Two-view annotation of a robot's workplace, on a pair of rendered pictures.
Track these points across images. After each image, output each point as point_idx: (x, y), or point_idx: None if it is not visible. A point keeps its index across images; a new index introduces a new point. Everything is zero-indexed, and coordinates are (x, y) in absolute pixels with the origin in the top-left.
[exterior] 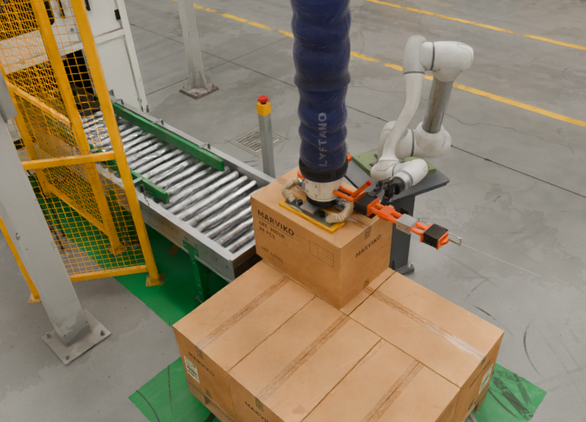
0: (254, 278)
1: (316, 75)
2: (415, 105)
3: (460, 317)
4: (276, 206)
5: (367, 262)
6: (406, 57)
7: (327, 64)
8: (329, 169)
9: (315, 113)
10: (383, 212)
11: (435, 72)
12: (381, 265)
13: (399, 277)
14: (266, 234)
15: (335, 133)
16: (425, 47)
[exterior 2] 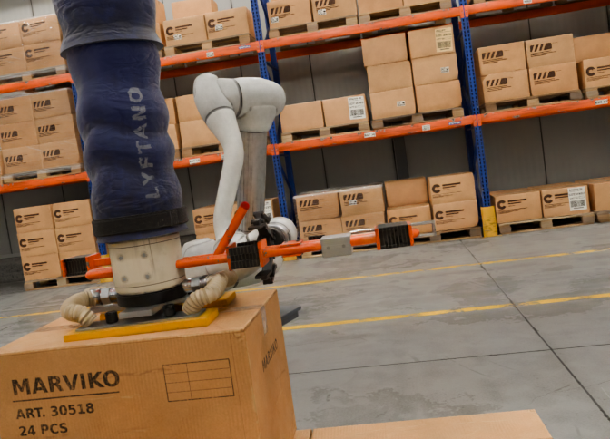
0: None
1: (115, 9)
2: (241, 147)
3: (466, 424)
4: (61, 344)
5: (276, 395)
6: (203, 94)
7: None
8: (164, 205)
9: (121, 90)
10: (289, 243)
11: (245, 117)
12: (290, 418)
13: (327, 431)
14: (42, 436)
15: (161, 133)
16: (223, 80)
